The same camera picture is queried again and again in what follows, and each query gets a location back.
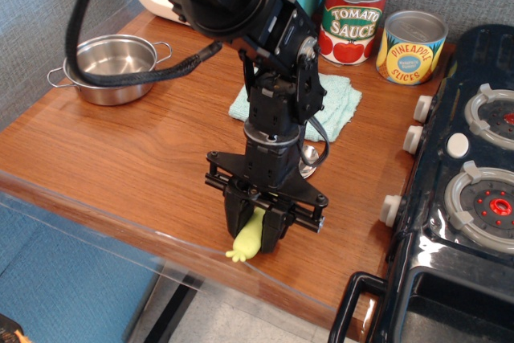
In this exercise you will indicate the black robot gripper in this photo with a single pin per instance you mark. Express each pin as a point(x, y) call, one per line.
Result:
point(267, 176)

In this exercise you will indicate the spoon with yellow-green handle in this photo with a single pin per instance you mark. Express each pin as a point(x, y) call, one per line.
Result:
point(248, 241)

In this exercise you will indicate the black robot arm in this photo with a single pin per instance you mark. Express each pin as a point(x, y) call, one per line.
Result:
point(278, 45)

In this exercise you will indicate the orange object at corner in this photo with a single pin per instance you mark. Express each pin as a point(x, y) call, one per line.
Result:
point(11, 331)

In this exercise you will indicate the light blue folded cloth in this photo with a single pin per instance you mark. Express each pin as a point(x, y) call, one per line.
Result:
point(340, 104)

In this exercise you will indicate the black toy stove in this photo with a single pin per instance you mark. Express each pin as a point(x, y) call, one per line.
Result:
point(450, 261)

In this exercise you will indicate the small steel pot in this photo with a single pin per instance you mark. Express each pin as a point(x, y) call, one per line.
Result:
point(113, 55)

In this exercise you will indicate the pineapple slices can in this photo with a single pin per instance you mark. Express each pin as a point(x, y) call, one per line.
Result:
point(411, 45)

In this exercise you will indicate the tomato sauce can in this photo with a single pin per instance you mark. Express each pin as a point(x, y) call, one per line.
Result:
point(348, 29)

